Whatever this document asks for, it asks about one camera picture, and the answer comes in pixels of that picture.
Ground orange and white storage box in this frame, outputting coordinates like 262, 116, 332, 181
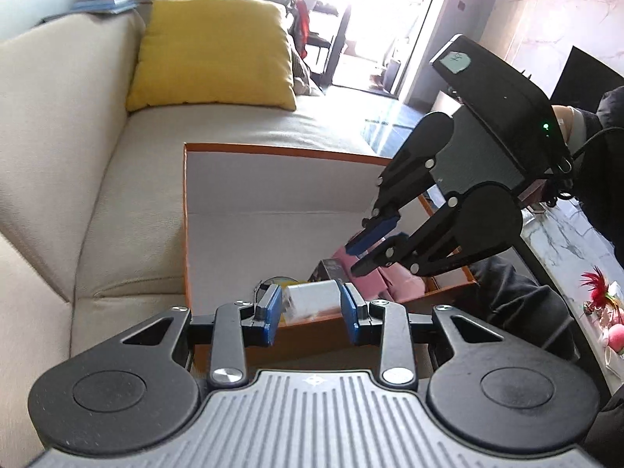
183, 142, 479, 382

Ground black card box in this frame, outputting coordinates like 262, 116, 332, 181
307, 258, 353, 284

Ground round yellow tin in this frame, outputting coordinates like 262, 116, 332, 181
253, 275, 299, 304

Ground white marble desktop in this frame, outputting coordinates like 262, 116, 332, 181
518, 199, 624, 403

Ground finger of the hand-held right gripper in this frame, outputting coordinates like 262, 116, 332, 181
344, 140, 438, 259
350, 197, 488, 278

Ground grey patterned cushion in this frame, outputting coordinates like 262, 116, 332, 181
291, 49, 323, 97

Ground pink round ornament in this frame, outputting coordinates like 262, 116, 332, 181
601, 324, 624, 355

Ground black chair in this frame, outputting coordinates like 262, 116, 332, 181
285, 0, 353, 86

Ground person's leg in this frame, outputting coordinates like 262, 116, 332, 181
468, 253, 583, 364

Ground red garment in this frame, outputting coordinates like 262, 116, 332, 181
292, 0, 311, 59

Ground black cable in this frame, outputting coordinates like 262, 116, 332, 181
568, 127, 624, 163

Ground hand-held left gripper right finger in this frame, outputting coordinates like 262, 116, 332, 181
339, 283, 504, 390

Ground beige sofa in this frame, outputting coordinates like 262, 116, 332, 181
0, 9, 397, 468

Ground black television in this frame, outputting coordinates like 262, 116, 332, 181
551, 46, 624, 114

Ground blue book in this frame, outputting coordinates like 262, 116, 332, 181
72, 0, 140, 15

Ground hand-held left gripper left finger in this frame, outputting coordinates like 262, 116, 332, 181
121, 284, 284, 388

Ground red feather ornament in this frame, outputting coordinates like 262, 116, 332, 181
579, 267, 624, 315

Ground small white box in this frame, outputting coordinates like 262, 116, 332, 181
284, 279, 345, 325

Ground person's right forearm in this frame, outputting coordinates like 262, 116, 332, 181
551, 85, 624, 249

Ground yellow pillow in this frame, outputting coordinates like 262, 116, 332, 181
126, 0, 298, 112

